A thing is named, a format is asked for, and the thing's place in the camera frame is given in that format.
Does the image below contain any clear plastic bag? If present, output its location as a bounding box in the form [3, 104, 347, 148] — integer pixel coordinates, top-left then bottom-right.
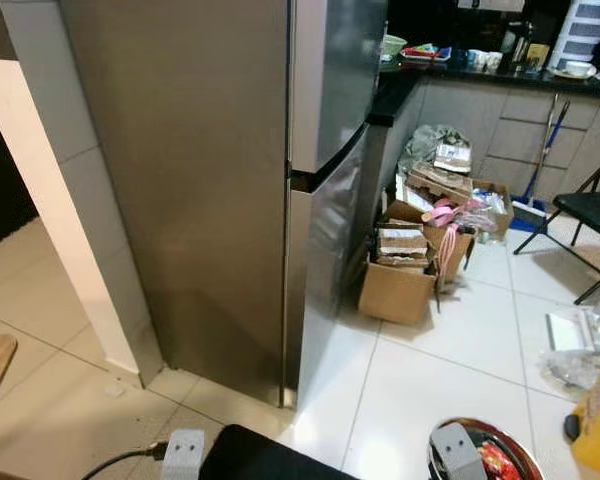
[540, 350, 600, 391]

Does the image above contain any white plate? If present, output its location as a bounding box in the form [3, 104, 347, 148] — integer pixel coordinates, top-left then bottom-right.
[550, 60, 599, 81]

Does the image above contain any flat cardboard stack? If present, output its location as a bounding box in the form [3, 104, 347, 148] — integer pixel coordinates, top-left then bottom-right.
[405, 145, 473, 208]

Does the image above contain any white floor rack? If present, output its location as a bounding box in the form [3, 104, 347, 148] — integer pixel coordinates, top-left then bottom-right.
[545, 290, 600, 356]

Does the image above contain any grey plastic bag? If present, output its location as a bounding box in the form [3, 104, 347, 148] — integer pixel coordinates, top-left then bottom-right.
[405, 125, 471, 171]

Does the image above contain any colourful tray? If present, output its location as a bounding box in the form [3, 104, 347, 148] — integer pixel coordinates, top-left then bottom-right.
[400, 43, 453, 63]

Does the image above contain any round steel bowl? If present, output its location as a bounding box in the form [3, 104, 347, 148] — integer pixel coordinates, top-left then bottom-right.
[427, 417, 543, 480]

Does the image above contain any black folding chair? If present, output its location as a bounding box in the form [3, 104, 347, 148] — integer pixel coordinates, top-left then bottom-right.
[512, 150, 600, 306]

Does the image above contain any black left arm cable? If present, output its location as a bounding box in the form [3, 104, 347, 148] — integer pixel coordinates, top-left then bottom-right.
[80, 445, 171, 480]

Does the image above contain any white drawer organizer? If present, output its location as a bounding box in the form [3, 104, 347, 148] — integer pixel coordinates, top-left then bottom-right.
[557, 0, 600, 71]

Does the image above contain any blue handled mop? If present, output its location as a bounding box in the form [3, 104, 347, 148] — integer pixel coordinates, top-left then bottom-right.
[510, 95, 573, 233]

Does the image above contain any open brown cardboard box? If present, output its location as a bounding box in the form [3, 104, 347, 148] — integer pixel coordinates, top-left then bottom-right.
[358, 228, 441, 326]
[380, 200, 476, 286]
[470, 180, 516, 241]

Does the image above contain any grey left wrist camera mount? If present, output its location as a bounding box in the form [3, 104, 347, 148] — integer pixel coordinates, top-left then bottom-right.
[163, 429, 207, 480]

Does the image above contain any steel lower fridge door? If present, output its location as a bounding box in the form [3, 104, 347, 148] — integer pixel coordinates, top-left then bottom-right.
[283, 125, 373, 408]

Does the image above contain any black topped kitchen counter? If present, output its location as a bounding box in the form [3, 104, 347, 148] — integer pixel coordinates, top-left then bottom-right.
[365, 52, 600, 216]

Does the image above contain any stainless steel fridge body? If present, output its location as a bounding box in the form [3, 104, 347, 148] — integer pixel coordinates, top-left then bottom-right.
[58, 0, 391, 411]

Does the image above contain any green bowl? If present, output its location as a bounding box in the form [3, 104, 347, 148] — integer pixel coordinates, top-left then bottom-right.
[380, 35, 409, 59]

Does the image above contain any pink strap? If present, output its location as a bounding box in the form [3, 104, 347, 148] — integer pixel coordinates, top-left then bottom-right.
[425, 198, 466, 286]

